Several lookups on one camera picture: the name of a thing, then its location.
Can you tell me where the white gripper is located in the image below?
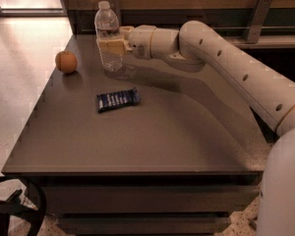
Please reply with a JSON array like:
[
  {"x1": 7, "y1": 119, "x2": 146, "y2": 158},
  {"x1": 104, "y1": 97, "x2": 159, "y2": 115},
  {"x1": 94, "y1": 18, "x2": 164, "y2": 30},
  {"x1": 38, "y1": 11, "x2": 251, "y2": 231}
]
[{"x1": 97, "y1": 25, "x2": 156, "y2": 60}]

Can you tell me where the clear plastic water bottle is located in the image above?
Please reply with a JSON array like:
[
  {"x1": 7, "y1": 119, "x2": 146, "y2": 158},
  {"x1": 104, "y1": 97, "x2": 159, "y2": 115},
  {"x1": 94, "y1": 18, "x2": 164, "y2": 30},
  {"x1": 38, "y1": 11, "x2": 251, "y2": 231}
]
[{"x1": 94, "y1": 1, "x2": 122, "y2": 72}]

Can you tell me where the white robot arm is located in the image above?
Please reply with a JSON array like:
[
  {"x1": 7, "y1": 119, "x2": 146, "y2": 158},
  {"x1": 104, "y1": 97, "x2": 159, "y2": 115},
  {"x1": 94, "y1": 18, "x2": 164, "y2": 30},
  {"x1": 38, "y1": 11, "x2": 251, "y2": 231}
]
[{"x1": 97, "y1": 21, "x2": 295, "y2": 236}]

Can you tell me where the orange fruit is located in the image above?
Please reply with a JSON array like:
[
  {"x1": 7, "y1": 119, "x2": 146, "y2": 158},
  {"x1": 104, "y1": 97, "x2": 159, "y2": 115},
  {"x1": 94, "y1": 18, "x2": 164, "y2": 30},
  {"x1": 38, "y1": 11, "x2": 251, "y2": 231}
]
[{"x1": 55, "y1": 51, "x2": 78, "y2": 74}]

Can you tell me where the blue snack bar wrapper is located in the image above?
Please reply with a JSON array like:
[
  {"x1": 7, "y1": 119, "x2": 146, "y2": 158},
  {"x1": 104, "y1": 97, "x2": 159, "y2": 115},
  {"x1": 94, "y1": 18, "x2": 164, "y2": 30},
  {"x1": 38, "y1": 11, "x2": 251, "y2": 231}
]
[{"x1": 96, "y1": 88, "x2": 141, "y2": 113}]

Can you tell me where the black round chair base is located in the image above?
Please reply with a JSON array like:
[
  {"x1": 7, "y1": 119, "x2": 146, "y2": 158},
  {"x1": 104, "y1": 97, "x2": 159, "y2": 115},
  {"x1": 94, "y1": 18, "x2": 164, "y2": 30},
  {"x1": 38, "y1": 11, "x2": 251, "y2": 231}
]
[{"x1": 0, "y1": 177, "x2": 46, "y2": 236}]

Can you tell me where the white power strip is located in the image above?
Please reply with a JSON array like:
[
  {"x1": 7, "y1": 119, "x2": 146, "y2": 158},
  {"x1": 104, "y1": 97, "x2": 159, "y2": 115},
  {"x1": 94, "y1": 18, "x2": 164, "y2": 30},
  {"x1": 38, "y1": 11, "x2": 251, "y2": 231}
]
[{"x1": 250, "y1": 218, "x2": 258, "y2": 230}]

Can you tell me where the right metal wall bracket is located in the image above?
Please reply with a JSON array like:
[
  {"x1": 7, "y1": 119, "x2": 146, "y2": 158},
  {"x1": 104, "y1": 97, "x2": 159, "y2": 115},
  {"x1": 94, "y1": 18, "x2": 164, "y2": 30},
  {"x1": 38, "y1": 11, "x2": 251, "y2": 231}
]
[{"x1": 243, "y1": 0, "x2": 273, "y2": 44}]

